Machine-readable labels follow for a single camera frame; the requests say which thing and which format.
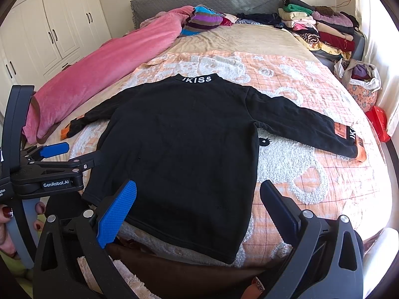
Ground striped colourful pillow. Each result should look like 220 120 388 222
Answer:
181 5 223 36

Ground dark clothes near headboard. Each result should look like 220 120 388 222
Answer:
236 13 285 28

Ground black JKISS sweatshirt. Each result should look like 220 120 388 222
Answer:
62 74 367 264

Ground white wardrobe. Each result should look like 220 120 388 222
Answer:
1 0 111 113

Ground floral fabric bag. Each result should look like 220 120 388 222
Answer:
334 59 382 112

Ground pink plush blanket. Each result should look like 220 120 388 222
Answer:
23 5 194 144

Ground red plastic bag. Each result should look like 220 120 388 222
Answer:
365 105 390 143

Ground pile of folded clothes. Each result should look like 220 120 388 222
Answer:
278 0 365 64

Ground beige bed sheet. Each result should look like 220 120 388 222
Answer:
167 24 318 62

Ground white curtain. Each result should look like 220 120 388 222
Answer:
355 0 398 136

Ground left hand red nails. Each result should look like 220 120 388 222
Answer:
0 201 46 257

